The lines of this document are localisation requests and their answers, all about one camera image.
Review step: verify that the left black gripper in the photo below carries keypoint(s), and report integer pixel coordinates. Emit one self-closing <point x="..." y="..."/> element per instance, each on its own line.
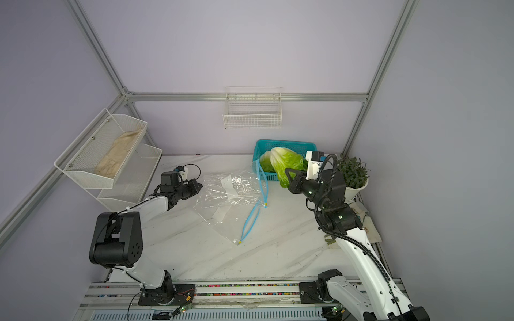
<point x="193" y="184"/>

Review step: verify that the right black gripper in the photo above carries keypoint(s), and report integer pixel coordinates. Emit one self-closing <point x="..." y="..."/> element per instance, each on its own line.
<point x="298" y="182"/>

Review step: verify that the chinese cabbage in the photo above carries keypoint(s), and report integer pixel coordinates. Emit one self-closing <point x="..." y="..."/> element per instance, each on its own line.
<point x="265" y="162"/>
<point x="283" y="158"/>

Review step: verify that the clear zip-top bag blue seal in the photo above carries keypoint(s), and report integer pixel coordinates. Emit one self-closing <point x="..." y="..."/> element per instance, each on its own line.
<point x="233" y="218"/>

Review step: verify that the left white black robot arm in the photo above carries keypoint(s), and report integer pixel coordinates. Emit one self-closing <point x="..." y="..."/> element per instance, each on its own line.
<point x="117" y="241"/>

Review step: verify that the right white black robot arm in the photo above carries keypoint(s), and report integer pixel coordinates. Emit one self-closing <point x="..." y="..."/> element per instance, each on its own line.
<point x="382" y="299"/>

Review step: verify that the teal plastic basket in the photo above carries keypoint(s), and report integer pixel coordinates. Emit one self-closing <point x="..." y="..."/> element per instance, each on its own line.
<point x="267" y="145"/>

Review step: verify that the potted green plant white pot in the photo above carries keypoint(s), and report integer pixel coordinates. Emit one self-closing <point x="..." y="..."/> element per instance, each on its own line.
<point x="355" y="174"/>

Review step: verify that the green beans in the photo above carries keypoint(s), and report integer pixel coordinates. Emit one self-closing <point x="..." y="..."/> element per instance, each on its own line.
<point x="330" y="240"/>

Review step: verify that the beige cloth in shelf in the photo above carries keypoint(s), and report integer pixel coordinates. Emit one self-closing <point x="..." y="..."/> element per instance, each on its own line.
<point x="113" y="160"/>

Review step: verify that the white two-tier mesh shelf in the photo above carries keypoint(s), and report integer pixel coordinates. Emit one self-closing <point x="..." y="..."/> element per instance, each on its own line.
<point x="79" y="160"/>

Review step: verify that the beige cloth with green print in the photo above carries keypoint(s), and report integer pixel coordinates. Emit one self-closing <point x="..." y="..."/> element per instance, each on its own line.
<point x="367" y="222"/>

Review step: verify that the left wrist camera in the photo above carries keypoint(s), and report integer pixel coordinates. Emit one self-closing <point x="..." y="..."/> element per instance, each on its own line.
<point x="182" y="172"/>

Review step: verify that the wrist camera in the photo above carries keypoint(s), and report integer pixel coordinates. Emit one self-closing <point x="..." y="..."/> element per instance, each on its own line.
<point x="182" y="172"/>
<point x="314" y="161"/>

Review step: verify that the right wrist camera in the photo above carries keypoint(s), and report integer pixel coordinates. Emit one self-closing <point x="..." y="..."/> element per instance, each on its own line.
<point x="314" y="161"/>

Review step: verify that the white wire wall basket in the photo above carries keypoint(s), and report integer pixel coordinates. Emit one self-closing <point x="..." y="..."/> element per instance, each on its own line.
<point x="248" y="107"/>

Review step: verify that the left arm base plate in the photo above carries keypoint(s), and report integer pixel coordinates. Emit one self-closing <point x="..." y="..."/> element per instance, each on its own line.
<point x="181" y="294"/>

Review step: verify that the aluminium frame profile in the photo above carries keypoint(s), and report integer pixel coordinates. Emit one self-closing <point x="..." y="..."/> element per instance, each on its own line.
<point x="10" y="225"/>

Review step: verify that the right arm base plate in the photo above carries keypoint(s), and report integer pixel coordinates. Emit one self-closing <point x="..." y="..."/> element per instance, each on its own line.
<point x="317" y="293"/>

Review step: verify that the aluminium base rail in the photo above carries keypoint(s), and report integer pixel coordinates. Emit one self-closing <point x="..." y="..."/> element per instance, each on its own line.
<point x="243" y="300"/>

